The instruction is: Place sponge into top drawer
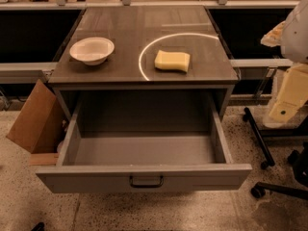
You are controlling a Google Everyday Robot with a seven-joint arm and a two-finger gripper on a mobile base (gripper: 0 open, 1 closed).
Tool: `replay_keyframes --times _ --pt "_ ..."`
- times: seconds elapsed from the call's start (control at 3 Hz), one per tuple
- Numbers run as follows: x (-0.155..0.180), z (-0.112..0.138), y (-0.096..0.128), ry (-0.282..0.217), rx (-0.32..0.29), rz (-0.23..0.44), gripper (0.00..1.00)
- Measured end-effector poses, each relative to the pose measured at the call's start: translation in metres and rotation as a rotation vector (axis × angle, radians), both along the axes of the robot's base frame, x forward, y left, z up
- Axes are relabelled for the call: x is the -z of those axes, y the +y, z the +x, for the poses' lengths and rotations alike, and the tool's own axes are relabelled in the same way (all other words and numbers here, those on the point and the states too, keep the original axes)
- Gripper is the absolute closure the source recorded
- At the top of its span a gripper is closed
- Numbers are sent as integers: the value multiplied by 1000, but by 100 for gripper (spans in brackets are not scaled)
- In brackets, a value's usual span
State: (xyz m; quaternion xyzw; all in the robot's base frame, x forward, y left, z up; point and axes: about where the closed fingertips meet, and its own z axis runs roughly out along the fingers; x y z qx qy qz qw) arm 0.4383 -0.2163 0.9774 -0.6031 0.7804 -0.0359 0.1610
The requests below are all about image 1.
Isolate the grey open drawer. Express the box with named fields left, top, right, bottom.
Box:
left=37, top=90, right=251, bottom=193

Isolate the white bowl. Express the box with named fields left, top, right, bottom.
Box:
left=69, top=37, right=115, bottom=65

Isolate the brown cardboard box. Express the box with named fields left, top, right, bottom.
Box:
left=7, top=80, right=65, bottom=154

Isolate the black office chair base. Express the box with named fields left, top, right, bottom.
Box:
left=250, top=141, right=308, bottom=201

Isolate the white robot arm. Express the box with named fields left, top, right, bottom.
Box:
left=261, top=0, right=308, bottom=128

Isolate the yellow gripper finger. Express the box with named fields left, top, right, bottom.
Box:
left=269, top=64, right=308, bottom=123
left=261, top=21, right=285, bottom=47

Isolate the yellow sponge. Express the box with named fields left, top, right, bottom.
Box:
left=154, top=50, right=191, bottom=72

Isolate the black drawer handle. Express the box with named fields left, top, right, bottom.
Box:
left=129, top=176, right=164, bottom=189

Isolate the black stand leg with wheels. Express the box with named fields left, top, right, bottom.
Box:
left=243, top=107, right=275, bottom=169

